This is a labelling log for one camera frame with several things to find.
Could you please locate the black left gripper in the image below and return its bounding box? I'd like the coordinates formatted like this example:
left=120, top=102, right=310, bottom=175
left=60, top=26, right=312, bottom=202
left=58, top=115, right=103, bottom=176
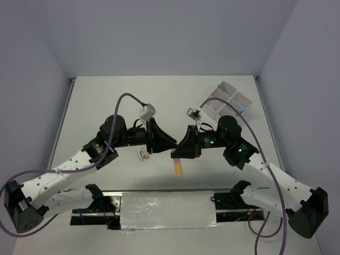
left=113, top=117, right=177, bottom=155

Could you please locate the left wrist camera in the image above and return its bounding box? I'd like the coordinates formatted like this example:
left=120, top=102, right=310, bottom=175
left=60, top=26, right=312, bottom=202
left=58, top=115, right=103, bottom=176
left=139, top=104, right=156, bottom=125

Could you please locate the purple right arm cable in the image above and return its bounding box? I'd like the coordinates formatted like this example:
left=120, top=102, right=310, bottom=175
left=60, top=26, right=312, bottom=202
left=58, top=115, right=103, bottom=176
left=199, top=97, right=288, bottom=255

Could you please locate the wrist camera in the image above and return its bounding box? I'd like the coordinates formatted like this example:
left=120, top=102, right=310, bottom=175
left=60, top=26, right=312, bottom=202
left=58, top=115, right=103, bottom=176
left=139, top=104, right=156, bottom=125
left=186, top=107, right=202, bottom=130

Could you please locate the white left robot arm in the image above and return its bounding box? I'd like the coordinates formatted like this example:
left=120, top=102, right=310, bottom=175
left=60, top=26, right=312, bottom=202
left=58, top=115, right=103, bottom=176
left=1, top=115, right=177, bottom=237

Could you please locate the orange pink highlighter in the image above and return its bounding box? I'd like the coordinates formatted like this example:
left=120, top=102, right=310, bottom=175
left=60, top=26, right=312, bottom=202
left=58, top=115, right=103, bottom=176
left=173, top=158, right=183, bottom=176

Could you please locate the clear compartment organizer box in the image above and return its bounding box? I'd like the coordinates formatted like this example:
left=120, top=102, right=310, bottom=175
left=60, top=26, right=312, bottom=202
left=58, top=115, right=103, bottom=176
left=202, top=81, right=252, bottom=123

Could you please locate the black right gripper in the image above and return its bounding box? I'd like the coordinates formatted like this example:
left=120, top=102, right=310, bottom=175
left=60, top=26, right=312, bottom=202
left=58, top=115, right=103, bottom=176
left=170, top=124, right=228, bottom=158

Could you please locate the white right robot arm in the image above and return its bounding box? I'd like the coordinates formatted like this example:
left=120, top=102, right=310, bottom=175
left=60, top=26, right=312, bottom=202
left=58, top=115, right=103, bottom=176
left=171, top=115, right=329, bottom=239

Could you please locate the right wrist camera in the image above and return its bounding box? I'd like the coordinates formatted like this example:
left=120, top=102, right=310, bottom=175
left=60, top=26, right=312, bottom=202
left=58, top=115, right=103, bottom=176
left=186, top=107, right=202, bottom=130

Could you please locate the silver foil panel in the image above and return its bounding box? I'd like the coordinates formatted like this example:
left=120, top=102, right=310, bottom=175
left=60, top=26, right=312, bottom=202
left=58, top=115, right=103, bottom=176
left=120, top=191, right=218, bottom=230

